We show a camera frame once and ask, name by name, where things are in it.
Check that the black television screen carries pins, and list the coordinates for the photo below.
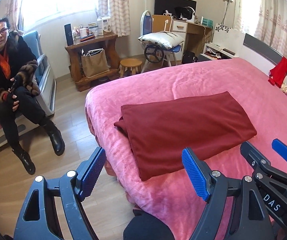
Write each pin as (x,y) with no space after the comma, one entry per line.
(180,9)

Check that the seated woman in black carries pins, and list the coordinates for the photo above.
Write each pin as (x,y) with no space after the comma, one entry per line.
(13,87)

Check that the pink bed blanket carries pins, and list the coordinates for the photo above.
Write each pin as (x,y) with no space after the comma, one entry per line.
(171,197)

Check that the white bedside cabinet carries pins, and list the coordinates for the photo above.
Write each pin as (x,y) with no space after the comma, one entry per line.
(227,43)

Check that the wooden side table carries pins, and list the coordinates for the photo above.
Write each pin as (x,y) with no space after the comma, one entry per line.
(107,42)

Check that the blue white chair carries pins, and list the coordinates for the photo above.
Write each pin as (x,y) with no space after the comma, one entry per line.
(146,28)

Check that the grey bed headboard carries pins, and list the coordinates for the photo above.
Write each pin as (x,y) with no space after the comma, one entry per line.
(262,49)

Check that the wooden desk with drawers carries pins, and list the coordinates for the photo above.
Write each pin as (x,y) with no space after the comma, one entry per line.
(194,35)

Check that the white pillow on chair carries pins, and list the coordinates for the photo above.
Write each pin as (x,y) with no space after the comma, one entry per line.
(165,39)

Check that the small round wooden stool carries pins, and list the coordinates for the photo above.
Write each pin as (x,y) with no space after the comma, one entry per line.
(130,63)

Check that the grey blue armchair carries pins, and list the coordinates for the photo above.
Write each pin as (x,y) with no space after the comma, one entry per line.
(21,99)

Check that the patterned window curtain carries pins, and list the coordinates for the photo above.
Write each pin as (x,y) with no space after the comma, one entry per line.
(265,20)

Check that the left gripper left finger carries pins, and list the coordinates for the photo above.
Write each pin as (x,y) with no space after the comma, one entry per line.
(88,173)

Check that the beige tote bag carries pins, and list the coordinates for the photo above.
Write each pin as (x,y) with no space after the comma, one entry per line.
(94,62)

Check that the black steering wheel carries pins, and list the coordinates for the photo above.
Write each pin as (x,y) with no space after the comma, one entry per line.
(154,53)

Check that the bright red cloth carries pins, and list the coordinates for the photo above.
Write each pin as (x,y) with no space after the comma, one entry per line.
(278,73)

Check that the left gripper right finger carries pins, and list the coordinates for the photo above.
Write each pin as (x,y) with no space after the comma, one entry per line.
(199,174)

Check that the dark red garment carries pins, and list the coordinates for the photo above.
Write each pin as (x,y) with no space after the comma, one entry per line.
(159,131)

